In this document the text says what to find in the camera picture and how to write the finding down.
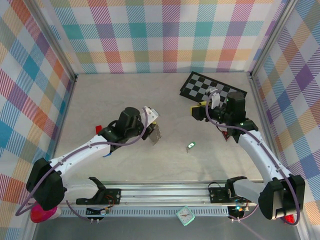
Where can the clear plastic bag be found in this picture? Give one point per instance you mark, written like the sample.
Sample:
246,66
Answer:
156,136

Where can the green head key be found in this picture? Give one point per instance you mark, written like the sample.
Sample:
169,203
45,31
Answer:
191,145

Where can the blue head key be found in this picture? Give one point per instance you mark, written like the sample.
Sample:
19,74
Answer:
107,156

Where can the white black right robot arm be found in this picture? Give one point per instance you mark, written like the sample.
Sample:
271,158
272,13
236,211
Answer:
257,155

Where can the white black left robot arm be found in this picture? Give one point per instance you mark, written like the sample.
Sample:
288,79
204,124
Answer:
80,152

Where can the black grey chessboard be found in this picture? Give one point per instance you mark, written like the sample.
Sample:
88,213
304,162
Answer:
197,85

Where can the red plastic block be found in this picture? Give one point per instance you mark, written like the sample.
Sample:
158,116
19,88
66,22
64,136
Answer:
99,129

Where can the dark red triangular piece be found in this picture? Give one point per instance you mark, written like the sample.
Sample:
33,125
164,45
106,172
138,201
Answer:
226,136

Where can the small circuit board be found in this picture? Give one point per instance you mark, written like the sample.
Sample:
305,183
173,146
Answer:
102,212
237,208

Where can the teal square clock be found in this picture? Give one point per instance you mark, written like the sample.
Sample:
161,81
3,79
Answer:
185,216

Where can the red toy brick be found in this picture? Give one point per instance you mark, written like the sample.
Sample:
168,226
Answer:
290,220

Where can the red round plastic dish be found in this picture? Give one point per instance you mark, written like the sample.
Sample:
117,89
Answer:
40,216

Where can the aluminium frame side bar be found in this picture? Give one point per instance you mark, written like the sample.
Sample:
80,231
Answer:
264,112

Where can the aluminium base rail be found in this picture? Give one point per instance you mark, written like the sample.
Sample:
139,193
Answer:
162,195

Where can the aluminium frame post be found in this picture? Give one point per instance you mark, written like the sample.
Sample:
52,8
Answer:
55,37
272,37

